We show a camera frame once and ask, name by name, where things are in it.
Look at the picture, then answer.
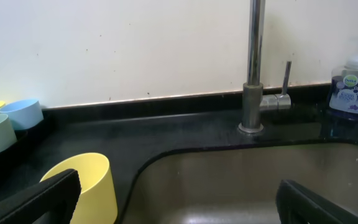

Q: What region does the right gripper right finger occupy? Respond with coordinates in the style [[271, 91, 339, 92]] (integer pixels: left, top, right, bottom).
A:
[[275, 179, 358, 224]]

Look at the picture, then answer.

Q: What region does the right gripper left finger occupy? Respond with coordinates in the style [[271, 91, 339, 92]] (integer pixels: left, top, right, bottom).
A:
[[0, 169, 82, 224]]

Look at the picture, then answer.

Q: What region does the black tray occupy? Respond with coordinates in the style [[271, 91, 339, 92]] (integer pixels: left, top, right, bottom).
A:
[[0, 113, 56, 200]]

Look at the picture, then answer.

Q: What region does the steel sink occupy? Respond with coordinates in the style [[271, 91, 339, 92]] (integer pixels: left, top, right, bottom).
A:
[[121, 139, 358, 224]]

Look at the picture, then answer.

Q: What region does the steel tap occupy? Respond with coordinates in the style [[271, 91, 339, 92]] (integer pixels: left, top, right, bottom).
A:
[[237, 0, 293, 134]]

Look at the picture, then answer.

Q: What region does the blue cup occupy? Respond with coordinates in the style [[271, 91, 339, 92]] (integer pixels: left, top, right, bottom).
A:
[[0, 98, 45, 131]]

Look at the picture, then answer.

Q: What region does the blue soap bottle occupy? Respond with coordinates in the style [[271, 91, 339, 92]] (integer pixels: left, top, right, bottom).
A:
[[326, 52, 358, 121]]

